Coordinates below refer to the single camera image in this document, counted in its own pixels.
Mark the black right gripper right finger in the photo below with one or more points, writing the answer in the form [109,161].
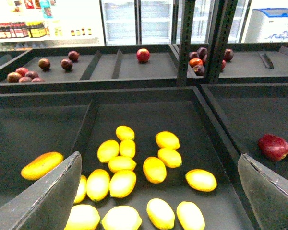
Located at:
[267,193]

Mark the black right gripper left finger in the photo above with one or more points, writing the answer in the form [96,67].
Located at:
[46,204]

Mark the yellow orange mango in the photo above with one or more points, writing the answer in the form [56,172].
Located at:
[40,166]

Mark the black lemon tray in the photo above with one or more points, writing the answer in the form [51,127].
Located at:
[35,123]

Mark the red apple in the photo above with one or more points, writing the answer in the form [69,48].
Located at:
[273,147]

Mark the white chest freezer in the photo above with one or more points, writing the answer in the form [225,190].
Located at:
[267,25]

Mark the red pomegranate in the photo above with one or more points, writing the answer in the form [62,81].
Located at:
[143,55]

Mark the white shelf with bottles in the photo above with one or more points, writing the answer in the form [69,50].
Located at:
[28,24]

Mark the glass door display fridge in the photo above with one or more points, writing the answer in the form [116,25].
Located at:
[134,22]

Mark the green metal shelf post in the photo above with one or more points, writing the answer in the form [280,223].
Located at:
[222,19]
[185,41]

